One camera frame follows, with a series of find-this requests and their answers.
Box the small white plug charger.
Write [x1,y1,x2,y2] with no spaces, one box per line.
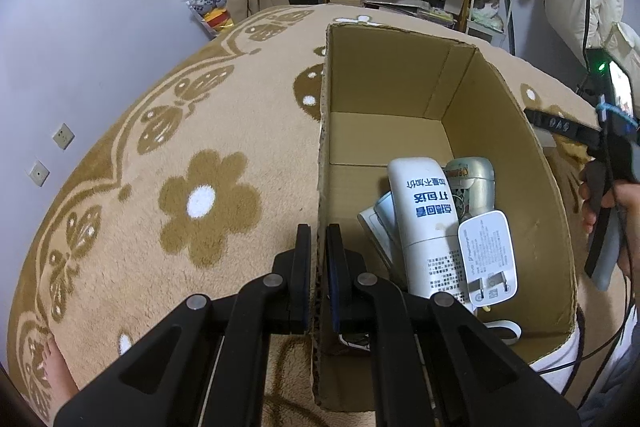
[458,210,518,310]

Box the round green tin can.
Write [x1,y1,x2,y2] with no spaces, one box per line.
[444,157,496,222]

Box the wall socket plate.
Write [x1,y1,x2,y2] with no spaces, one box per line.
[28,160,50,187]
[52,124,75,150]

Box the person's bare foot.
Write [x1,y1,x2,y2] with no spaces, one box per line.
[43,336,78,421]

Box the clear bag of toys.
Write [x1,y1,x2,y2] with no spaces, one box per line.
[186,0,234,38]

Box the white spray bottle blue text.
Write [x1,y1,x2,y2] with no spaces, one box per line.
[387,157,471,308]

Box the cardboard box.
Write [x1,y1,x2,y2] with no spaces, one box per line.
[311,19,577,413]

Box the white metal trolley cart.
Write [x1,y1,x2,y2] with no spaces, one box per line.
[465,0,516,55]

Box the person's right hand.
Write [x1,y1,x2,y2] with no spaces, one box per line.
[578,181,640,282]

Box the beige patterned floor rug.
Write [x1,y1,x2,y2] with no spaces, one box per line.
[5,3,640,427]

